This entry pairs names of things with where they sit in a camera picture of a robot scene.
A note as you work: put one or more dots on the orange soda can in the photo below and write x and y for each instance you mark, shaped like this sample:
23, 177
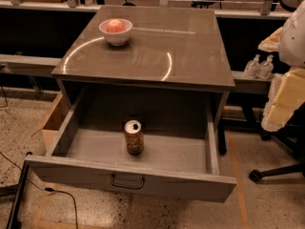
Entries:
134, 137

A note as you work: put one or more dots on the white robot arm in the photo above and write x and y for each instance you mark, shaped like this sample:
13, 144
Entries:
287, 91

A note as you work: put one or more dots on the grey cabinet with counter top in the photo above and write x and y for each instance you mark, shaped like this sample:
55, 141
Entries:
169, 49

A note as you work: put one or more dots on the open grey top drawer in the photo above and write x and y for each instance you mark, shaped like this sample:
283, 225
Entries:
179, 157

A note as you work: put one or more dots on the white ceramic bowl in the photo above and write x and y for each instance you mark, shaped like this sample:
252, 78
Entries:
119, 38

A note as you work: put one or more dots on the red apple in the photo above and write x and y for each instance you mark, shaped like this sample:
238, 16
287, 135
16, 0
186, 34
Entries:
115, 26

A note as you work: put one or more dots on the cardboard box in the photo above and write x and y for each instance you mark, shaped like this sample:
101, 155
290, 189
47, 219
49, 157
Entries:
52, 120

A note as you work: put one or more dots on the left clear sanitizer bottle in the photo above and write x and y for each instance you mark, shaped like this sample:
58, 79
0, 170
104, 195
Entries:
252, 67

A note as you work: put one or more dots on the clear sanitizer bottle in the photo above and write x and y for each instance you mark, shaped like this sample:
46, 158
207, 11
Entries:
252, 67
265, 68

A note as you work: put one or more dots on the right clear sanitizer bottle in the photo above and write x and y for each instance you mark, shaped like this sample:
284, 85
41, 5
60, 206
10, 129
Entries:
265, 68

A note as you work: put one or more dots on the black office chair base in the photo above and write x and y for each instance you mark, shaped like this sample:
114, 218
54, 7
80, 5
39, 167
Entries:
291, 141

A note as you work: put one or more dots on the black metal stand leg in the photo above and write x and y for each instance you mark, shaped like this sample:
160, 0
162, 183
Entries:
13, 222

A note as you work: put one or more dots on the black drawer handle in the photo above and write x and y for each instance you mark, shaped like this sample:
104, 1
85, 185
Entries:
118, 182

